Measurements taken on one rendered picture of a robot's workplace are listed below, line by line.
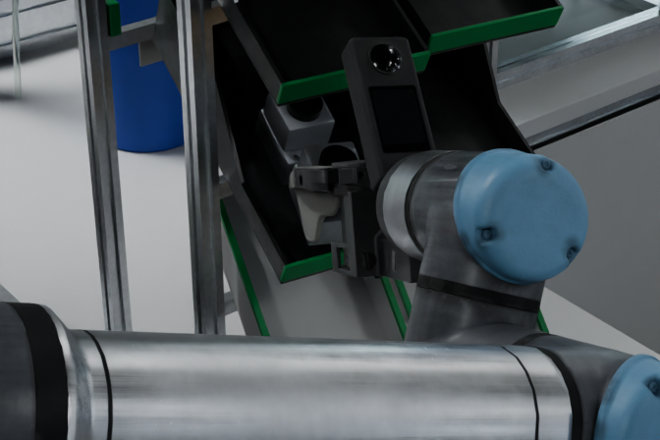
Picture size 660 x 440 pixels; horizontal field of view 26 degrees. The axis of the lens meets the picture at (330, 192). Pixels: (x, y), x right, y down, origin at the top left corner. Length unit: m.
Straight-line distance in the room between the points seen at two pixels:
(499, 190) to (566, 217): 0.04
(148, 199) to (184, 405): 1.37
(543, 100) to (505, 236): 1.44
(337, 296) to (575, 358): 0.60
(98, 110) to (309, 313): 0.27
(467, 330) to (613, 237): 1.65
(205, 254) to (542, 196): 0.48
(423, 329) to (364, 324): 0.48
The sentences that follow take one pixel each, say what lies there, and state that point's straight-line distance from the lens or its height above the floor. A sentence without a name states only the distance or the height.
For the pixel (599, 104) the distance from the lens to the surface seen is 2.30.
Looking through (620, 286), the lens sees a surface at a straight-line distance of 2.56.
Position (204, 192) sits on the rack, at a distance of 1.21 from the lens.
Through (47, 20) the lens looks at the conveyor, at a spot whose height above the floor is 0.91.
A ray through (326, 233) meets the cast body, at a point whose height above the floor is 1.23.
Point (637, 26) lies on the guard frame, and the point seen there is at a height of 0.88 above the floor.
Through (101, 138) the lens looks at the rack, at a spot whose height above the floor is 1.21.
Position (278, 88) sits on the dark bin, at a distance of 1.08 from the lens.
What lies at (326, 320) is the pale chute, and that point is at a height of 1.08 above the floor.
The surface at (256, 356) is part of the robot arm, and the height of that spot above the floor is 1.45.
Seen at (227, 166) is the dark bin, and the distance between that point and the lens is 1.21.
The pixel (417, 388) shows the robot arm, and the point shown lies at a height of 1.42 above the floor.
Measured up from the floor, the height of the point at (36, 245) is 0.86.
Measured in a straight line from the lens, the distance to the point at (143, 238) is 1.87.
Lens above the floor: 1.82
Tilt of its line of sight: 29 degrees down
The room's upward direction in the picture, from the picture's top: straight up
